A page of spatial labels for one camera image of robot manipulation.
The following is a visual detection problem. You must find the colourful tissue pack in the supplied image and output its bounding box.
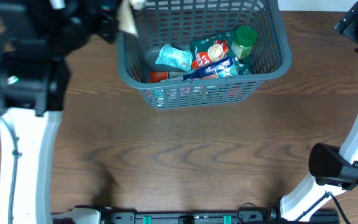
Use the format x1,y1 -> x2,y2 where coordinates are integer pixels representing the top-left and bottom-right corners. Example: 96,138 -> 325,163
182,57 -> 239,80

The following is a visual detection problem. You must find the beige paper snack bag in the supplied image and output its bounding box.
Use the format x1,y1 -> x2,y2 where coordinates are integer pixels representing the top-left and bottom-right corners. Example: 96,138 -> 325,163
117,0 -> 147,37

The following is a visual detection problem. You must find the light green packet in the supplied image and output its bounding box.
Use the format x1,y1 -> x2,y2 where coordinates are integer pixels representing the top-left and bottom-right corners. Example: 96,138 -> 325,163
155,44 -> 193,72

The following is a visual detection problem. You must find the green lid seasoning jar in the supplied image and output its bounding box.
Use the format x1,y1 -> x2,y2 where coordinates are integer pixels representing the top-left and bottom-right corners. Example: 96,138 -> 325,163
231,26 -> 258,60

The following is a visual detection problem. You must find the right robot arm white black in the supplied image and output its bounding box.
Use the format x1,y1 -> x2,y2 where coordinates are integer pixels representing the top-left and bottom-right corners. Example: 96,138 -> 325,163
270,1 -> 358,223

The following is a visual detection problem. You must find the orange snack bar packet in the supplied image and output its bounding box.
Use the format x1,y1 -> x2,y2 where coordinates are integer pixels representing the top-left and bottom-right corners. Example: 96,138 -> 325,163
144,72 -> 185,95

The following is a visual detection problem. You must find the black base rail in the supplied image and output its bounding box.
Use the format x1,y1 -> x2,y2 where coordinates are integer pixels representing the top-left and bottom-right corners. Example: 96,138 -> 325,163
101,208 -> 341,224

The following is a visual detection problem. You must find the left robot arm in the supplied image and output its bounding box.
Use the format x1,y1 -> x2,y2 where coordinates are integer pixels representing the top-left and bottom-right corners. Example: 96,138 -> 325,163
0,0 -> 121,223

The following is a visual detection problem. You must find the green Nescafe coffee pouch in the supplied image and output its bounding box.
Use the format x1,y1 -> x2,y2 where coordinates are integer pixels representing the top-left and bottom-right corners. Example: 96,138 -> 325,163
190,30 -> 254,75

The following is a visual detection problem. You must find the grey plastic basket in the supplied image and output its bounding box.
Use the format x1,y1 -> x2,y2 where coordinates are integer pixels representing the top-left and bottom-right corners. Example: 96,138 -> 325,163
117,0 -> 292,110

